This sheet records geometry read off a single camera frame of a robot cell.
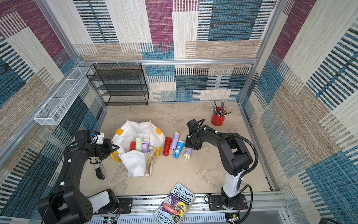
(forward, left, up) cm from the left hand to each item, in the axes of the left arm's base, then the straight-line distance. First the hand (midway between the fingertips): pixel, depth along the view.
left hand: (119, 146), depth 81 cm
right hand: (+5, -42, -13) cm, 44 cm away
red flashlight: (+9, -27, -10) cm, 30 cm away
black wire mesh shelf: (+51, +11, +6) cm, 52 cm away
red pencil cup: (+23, -61, -3) cm, 66 cm away
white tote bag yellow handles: (-7, -10, -8) cm, 15 cm away
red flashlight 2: (+4, -5, -7) cm, 9 cm away
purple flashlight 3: (+1, -17, -6) cm, 18 cm away
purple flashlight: (+11, -32, -11) cm, 35 cm away
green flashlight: (+2, -10, -3) cm, 11 cm away
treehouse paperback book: (-28, -33, -11) cm, 44 cm away
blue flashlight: (+2, -34, -9) cm, 35 cm away
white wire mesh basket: (+8, +28, +20) cm, 36 cm away
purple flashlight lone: (+3, -14, -6) cm, 15 cm away
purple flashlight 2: (-1, -39, -9) cm, 40 cm away
